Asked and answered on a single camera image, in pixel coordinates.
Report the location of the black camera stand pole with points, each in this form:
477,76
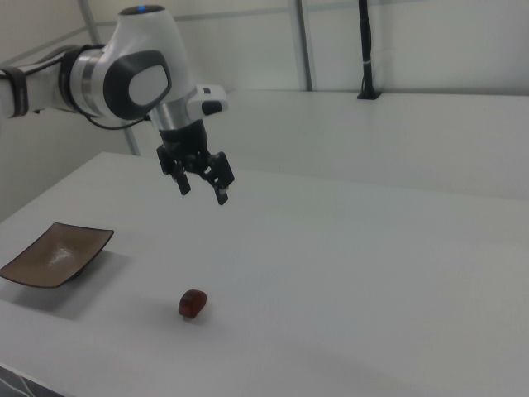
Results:
369,49

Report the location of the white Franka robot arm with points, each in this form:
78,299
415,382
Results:
136,33

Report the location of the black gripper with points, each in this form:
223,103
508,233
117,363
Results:
186,140

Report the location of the dark patterned fabric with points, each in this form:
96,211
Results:
16,384

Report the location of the square brown ceramic plate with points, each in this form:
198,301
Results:
41,264

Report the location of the small reddish-brown food item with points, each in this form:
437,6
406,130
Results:
192,304

